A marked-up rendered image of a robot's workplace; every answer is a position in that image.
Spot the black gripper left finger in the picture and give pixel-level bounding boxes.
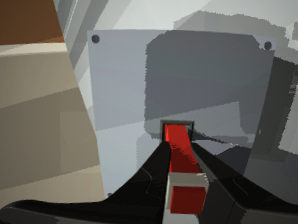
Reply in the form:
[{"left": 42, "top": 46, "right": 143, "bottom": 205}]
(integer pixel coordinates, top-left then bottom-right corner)
[{"left": 0, "top": 141, "right": 172, "bottom": 224}]

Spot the light grey sloped panel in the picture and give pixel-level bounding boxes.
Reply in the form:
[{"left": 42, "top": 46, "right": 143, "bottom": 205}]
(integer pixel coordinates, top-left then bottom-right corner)
[{"left": 86, "top": 30, "right": 277, "bottom": 198}]

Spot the red peg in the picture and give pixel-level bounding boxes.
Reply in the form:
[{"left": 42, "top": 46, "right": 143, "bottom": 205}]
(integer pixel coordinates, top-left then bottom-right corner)
[{"left": 165, "top": 124, "right": 209, "bottom": 214}]

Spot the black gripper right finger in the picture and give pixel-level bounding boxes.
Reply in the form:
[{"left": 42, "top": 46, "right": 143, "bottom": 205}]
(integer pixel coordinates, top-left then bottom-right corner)
[{"left": 190, "top": 143, "right": 298, "bottom": 224}]

